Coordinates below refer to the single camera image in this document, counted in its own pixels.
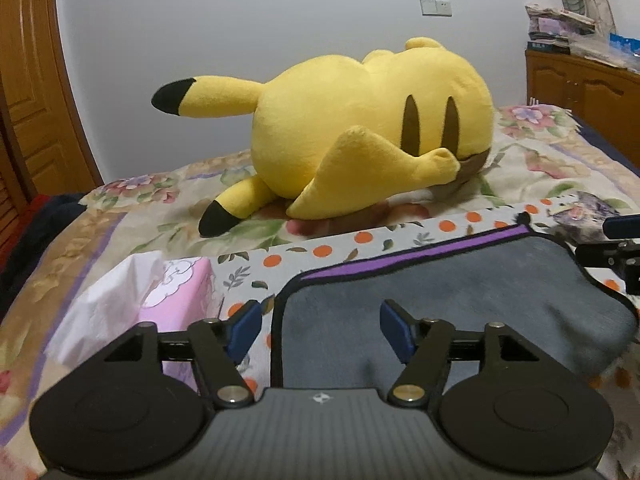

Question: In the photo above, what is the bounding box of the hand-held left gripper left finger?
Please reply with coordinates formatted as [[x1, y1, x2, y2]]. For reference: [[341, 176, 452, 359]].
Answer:
[[102, 299, 264, 409]]

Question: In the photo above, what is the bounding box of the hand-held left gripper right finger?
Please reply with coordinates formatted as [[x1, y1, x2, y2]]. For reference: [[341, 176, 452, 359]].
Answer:
[[379, 299, 539, 408]]

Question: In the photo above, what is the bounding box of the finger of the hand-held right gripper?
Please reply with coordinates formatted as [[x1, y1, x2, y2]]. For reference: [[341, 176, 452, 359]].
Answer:
[[602, 215, 640, 239], [573, 240, 640, 268]]

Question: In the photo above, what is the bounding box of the grey towel with purple edge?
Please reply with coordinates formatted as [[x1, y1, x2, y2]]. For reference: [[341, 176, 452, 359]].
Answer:
[[270, 222, 640, 395]]

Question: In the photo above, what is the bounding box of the dark patterned cloth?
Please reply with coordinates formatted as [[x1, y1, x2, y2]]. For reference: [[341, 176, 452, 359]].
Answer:
[[548, 191, 627, 242]]

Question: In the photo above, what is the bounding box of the pink tissue box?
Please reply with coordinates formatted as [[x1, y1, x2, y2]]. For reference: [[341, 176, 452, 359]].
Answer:
[[135, 256, 224, 396]]

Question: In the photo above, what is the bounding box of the white tissue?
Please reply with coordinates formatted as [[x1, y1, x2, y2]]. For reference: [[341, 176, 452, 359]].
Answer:
[[46, 253, 167, 367]]

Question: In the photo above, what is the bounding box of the floral bed sheet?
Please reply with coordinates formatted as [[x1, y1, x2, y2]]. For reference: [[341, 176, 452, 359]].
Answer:
[[0, 104, 640, 480]]

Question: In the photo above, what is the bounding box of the wooden cabinet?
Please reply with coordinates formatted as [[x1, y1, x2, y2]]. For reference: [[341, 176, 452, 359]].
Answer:
[[524, 48, 640, 173]]

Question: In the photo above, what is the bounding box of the pile of books and papers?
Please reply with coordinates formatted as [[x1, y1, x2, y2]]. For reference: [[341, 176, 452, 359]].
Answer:
[[524, 0, 640, 72]]

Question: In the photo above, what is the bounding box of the yellow plush toy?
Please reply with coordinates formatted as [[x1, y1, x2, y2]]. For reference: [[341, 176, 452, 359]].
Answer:
[[151, 36, 496, 239]]

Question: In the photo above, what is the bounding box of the wooden door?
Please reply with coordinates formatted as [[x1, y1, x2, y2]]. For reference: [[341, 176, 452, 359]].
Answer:
[[0, 0, 105, 241]]

